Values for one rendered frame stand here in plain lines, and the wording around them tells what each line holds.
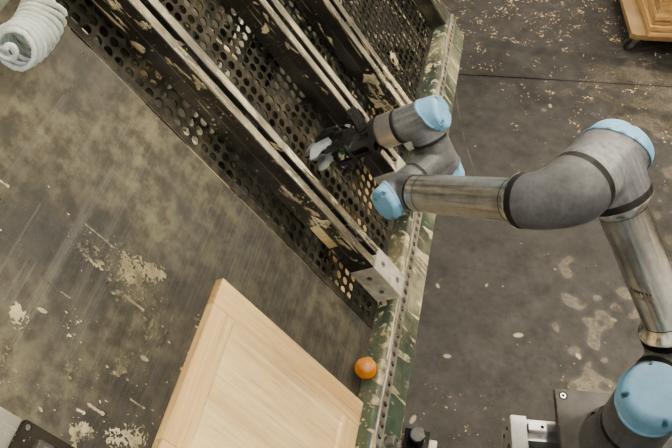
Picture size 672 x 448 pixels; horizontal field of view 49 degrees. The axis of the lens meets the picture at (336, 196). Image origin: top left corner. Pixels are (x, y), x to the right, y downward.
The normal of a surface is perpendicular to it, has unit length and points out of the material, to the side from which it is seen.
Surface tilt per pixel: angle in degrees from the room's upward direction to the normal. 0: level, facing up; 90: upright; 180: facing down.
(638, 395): 7
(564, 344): 0
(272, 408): 55
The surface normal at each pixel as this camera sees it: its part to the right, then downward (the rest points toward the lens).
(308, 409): 0.80, -0.25
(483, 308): 0.00, -0.66
